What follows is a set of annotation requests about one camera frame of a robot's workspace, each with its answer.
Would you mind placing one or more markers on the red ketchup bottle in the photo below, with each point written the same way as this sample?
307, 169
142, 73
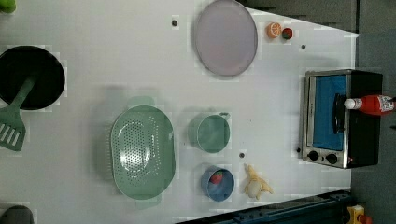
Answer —
375, 105

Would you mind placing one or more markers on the black silver toaster oven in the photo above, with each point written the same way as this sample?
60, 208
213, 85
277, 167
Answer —
332, 134

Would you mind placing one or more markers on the green perforated colander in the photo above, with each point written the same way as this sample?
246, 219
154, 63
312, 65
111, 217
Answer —
143, 152

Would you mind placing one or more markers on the red toy strawberry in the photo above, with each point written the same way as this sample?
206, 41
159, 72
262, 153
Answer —
216, 178

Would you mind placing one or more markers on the lilac round plate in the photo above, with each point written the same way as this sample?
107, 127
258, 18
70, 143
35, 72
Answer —
226, 38

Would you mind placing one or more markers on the blue bowl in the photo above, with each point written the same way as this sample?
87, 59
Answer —
220, 192

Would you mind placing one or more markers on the peeled toy banana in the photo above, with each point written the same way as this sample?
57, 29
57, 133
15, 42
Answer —
255, 184

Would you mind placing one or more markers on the orange slice toy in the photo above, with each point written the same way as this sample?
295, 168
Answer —
274, 29

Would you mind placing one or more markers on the small red toy fruit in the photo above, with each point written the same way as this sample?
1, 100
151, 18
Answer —
287, 34

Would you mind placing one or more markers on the black frying pan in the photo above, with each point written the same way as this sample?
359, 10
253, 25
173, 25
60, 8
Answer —
24, 62

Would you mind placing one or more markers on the green slotted spatula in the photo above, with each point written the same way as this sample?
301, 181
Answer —
12, 129

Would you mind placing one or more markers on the yellow red emergency button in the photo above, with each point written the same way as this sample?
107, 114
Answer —
357, 215

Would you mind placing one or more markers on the dark grey object bottom corner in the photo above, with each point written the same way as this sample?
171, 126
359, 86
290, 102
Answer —
17, 214

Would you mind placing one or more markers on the green object top corner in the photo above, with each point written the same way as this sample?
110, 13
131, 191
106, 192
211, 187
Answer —
7, 6

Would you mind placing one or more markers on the green cup with handle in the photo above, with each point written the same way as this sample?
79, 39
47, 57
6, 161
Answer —
210, 132

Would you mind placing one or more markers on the blue metal frame rail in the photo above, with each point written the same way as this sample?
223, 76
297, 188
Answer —
326, 208

